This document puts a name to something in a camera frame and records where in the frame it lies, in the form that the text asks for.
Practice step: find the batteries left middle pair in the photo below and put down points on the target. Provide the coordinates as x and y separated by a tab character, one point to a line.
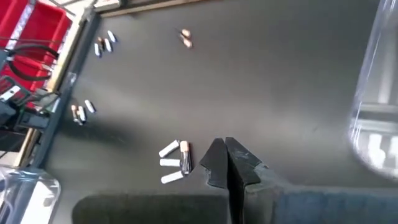
81	113

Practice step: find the red and black toolbox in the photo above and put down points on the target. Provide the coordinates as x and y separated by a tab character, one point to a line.
46	21

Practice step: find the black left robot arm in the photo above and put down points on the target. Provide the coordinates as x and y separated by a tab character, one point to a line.
28	119

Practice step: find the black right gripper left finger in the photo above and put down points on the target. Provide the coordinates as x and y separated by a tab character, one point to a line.
217	168

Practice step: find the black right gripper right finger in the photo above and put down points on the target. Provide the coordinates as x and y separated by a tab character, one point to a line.
241	168

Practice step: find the clear plastic bin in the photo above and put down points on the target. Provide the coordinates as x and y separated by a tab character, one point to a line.
379	93
28	196

